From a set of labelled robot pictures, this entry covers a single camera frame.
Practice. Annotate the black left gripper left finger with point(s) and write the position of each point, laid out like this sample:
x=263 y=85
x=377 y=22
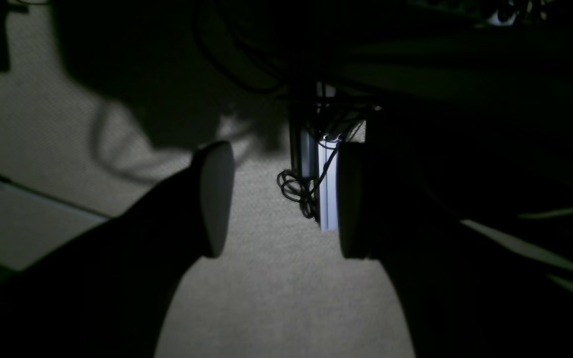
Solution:
x=106 y=292

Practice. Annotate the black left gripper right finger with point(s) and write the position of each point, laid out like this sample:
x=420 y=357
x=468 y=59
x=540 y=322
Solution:
x=463 y=294

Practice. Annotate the white vertical table leg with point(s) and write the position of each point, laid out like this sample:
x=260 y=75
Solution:
x=317 y=160

